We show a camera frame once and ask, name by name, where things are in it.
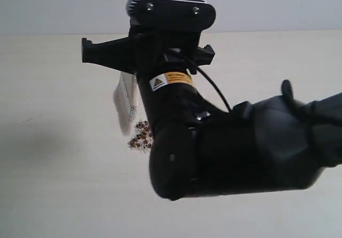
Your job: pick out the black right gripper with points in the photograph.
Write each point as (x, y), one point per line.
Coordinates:
(166, 62)

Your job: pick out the white wooden paint brush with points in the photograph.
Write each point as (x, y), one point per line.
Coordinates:
(125, 98)

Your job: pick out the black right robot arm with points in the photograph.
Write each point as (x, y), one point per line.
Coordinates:
(199, 150)

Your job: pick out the rice and red beans pile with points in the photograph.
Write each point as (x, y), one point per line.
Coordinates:
(142, 138)

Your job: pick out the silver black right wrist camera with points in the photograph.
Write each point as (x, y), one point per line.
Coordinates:
(183, 15)

